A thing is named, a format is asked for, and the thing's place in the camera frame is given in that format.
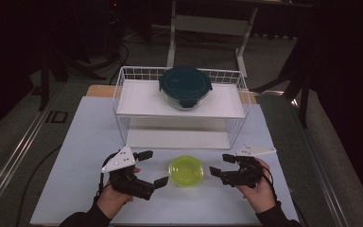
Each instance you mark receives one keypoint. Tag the person's left hand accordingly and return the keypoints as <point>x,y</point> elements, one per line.
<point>113,201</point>

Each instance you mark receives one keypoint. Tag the person's right hand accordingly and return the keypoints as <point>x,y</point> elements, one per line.
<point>261,195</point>

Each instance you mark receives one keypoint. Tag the green plastic bowl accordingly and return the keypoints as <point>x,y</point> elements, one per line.
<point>186,171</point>

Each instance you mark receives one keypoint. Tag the black metal stand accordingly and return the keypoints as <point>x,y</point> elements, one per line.
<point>44,85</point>
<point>303,104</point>

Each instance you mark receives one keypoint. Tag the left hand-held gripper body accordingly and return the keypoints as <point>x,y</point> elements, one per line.
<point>129,183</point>

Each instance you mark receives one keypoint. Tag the white metal desk frame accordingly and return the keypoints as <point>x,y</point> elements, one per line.
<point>211,25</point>

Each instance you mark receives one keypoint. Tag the metal floor rail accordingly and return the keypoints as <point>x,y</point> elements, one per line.
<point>19,148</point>
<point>321,170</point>

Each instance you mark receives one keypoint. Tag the round container with blue lid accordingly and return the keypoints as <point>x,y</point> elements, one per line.
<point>184,83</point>

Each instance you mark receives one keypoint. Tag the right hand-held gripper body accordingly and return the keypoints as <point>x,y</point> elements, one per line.
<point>245,178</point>

